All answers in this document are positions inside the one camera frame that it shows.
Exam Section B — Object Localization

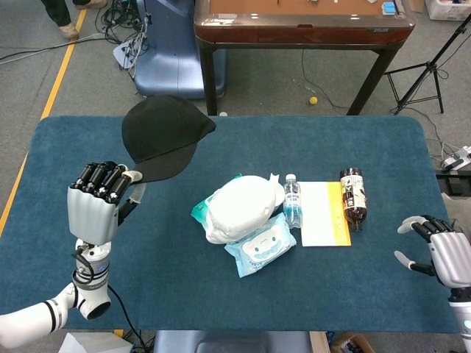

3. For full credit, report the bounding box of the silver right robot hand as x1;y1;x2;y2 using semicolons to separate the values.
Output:
394;215;471;290

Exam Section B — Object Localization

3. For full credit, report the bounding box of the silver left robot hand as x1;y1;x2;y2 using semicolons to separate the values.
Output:
66;160;147;246

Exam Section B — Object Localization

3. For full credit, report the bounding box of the black baseball cap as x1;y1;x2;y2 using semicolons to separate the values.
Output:
121;94;217;184

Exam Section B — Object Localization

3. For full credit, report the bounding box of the white foam mannequin head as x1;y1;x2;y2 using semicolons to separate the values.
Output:
205;174;279;244

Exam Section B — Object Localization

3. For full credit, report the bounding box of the white power strip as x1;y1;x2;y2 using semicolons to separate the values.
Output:
441;145;471;172

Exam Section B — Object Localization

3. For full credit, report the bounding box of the green tissue pack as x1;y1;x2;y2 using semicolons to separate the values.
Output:
190;194;214;224

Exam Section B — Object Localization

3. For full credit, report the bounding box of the brown tea bottle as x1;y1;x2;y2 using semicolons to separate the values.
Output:
339;167;369;232

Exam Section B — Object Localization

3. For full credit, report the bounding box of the blue table mat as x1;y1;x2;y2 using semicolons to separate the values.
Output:
0;115;453;334

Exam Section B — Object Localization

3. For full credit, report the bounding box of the open cardboard box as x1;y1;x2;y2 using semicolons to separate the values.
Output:
329;332;376;353

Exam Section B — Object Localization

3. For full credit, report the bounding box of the white yellow Lexicon book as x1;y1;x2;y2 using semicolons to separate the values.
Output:
297;181;353;247

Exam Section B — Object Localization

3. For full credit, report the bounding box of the clear water bottle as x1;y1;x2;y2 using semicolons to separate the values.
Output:
283;174;304;229

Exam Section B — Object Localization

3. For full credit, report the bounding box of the blue machine base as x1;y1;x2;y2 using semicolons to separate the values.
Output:
132;0;227;99

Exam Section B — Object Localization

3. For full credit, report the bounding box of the light blue wet wipes pack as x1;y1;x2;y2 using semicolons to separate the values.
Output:
224;212;297;279

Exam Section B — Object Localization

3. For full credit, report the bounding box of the grey blue robot chest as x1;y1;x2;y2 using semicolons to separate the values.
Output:
152;329;312;353

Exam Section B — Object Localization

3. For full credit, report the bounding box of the black tripod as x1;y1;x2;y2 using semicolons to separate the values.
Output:
383;14;471;115

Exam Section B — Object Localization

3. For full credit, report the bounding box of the person in black trousers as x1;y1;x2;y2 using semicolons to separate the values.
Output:
40;0;107;40

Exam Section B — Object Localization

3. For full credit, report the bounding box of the white plastic basket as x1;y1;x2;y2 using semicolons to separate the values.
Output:
425;0;471;21

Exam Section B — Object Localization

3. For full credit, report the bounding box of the brown mahjong table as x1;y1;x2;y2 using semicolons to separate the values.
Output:
194;0;416;116

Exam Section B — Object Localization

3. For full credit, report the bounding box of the black cable bundle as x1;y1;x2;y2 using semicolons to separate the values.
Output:
99;0;152;71

